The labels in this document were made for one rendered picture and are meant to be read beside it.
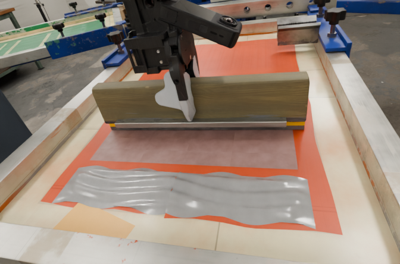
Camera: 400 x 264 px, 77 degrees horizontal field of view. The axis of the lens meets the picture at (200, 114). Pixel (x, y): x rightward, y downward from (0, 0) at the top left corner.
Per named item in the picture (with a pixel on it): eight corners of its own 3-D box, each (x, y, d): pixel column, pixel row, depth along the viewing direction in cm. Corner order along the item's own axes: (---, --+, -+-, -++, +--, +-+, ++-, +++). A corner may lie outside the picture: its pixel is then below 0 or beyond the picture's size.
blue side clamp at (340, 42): (346, 72, 56) (352, 42, 52) (322, 74, 57) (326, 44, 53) (322, 29, 80) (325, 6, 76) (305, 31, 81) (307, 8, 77)
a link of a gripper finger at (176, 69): (183, 93, 41) (173, 38, 37) (193, 93, 40) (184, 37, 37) (174, 104, 37) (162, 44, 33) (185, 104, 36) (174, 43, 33)
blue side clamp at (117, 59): (125, 82, 70) (116, 59, 66) (110, 83, 72) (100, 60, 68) (160, 43, 94) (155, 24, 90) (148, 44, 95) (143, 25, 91)
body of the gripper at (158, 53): (153, 59, 44) (130, -17, 37) (200, 54, 42) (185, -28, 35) (135, 78, 38) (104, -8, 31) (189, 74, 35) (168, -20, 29)
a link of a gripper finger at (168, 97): (165, 121, 44) (153, 69, 40) (197, 120, 42) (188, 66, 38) (158, 129, 41) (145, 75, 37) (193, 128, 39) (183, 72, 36)
